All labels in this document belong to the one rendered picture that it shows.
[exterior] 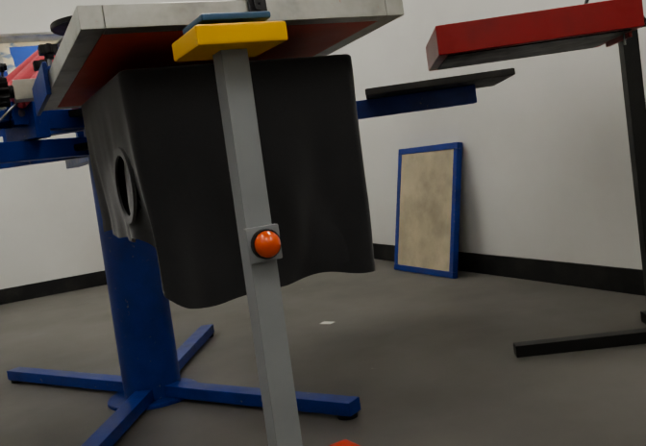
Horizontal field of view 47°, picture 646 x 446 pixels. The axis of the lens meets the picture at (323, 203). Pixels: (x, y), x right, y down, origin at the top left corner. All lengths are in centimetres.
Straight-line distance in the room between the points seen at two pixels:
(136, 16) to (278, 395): 62
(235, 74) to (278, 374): 43
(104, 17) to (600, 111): 256
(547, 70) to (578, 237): 79
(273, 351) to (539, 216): 281
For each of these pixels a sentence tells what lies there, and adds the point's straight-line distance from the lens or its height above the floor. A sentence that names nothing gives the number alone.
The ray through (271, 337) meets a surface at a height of 51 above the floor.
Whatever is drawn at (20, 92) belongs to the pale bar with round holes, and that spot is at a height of 102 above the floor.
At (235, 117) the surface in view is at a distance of 104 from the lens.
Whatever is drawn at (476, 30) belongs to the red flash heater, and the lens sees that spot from 233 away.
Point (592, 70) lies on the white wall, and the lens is 344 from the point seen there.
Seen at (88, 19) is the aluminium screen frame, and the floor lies 102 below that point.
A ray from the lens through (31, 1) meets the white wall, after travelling 611.
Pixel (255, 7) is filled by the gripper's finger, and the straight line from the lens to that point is 128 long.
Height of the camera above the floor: 76
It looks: 4 degrees down
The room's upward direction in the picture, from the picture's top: 8 degrees counter-clockwise
